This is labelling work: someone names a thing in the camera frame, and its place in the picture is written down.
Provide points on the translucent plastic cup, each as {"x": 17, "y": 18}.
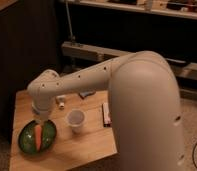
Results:
{"x": 75, "y": 120}

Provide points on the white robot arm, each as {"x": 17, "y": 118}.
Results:
{"x": 144, "y": 103}

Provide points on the upper shelf with clutter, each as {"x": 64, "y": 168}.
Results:
{"x": 144, "y": 8}

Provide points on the orange carrot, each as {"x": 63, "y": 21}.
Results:
{"x": 38, "y": 134}

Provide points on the white plastic bottle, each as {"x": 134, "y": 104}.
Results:
{"x": 61, "y": 101}

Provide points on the red and white snack pack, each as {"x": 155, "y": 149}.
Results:
{"x": 106, "y": 117}

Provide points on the grey metal shelf beam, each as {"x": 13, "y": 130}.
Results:
{"x": 99, "y": 54}

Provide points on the green ceramic bowl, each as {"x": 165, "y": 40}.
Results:
{"x": 26, "y": 139}

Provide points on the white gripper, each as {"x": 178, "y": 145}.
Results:
{"x": 42, "y": 110}

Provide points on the metal pole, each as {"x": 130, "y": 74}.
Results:
{"x": 72, "y": 37}

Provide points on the black handle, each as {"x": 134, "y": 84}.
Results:
{"x": 179, "y": 63}

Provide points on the wooden table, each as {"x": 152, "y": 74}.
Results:
{"x": 69, "y": 150}

